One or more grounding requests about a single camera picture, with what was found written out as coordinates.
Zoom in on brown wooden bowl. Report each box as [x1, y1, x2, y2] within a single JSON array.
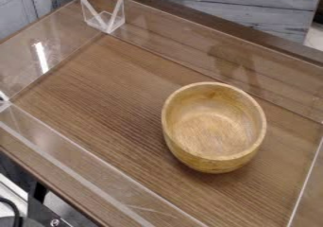
[[160, 81, 267, 174]]

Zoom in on clear acrylic corner bracket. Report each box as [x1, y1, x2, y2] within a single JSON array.
[[80, 0, 125, 34]]

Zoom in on black table leg frame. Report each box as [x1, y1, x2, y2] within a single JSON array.
[[26, 182, 73, 227]]

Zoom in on black cable under table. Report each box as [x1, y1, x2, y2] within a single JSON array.
[[0, 196, 22, 227]]

